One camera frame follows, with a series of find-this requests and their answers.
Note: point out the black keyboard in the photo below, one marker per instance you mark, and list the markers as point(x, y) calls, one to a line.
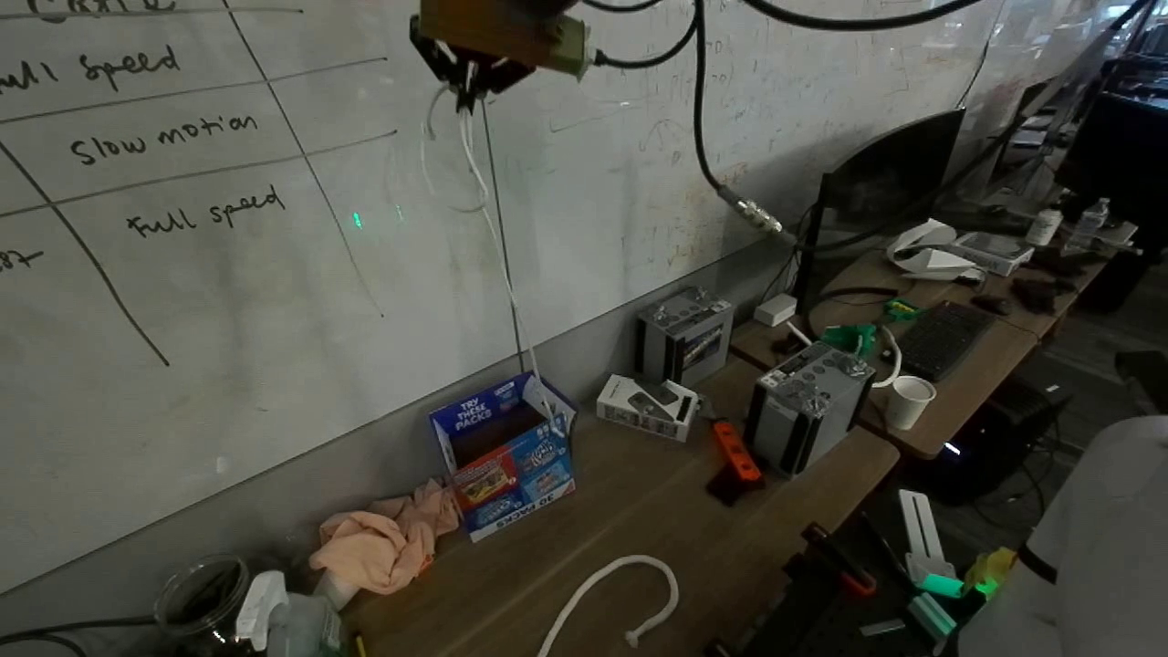
point(947, 337)

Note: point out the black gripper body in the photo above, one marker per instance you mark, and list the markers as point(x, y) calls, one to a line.
point(469, 64)

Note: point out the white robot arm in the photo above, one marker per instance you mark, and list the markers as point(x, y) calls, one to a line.
point(1081, 534)

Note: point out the blue cardboard snack box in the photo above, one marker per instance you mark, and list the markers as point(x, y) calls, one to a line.
point(511, 469)

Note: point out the orange and black block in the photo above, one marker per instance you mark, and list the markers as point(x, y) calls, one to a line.
point(735, 460)

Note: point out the white power adapter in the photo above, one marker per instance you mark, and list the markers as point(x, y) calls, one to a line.
point(774, 307)

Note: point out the white box with black devices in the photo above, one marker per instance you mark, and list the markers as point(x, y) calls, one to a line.
point(644, 406)

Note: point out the white paper cup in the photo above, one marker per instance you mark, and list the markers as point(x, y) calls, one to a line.
point(909, 402)

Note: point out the spray bottle with green liquid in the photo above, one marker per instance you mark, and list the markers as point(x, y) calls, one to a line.
point(303, 627)

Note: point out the wall whiteboard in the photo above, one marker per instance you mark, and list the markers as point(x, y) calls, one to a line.
point(242, 368)

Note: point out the dark round container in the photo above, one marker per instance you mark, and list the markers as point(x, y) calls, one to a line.
point(203, 595)

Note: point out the white crumpled cloth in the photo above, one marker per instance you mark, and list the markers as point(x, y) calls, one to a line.
point(936, 249)

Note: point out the grey battery with round caps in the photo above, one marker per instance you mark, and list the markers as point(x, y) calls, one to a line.
point(808, 406)

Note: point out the grey battery with dark label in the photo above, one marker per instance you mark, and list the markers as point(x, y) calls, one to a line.
point(683, 334)

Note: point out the dark computer monitor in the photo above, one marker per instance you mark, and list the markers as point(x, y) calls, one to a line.
point(880, 195)

